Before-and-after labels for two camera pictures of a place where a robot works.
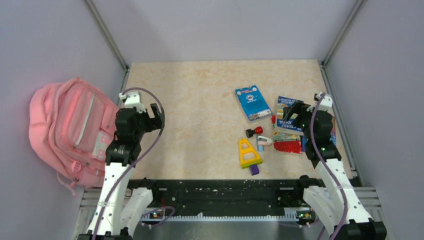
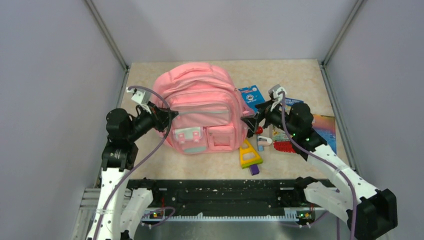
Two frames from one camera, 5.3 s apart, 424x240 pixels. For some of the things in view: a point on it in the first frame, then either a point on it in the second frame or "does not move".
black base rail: x=220 y=199 does not move
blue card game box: x=252 y=102 does not move
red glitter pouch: x=287 y=142 does not move
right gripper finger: x=300 y=105 -> x=263 y=107
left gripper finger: x=155 y=110 -> x=168 y=114
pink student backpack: x=71 y=125 -> x=210 y=111
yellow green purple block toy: x=249 y=157 does not move
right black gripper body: x=302 y=120 -> x=274 y=117
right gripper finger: x=287 y=112 -> x=251 y=122
